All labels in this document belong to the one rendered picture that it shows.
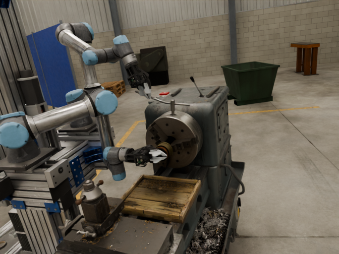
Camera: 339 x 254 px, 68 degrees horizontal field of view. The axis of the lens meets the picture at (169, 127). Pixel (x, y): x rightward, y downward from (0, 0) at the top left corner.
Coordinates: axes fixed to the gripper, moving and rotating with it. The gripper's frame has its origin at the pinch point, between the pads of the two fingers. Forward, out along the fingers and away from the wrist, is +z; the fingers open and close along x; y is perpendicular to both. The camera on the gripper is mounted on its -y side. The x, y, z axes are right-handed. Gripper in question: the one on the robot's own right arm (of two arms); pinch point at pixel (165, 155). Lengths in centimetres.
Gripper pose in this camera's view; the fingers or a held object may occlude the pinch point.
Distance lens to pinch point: 127.0
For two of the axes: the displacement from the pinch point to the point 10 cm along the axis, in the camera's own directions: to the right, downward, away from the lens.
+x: -1.3, -9.4, -3.2
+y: -3.9, 3.4, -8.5
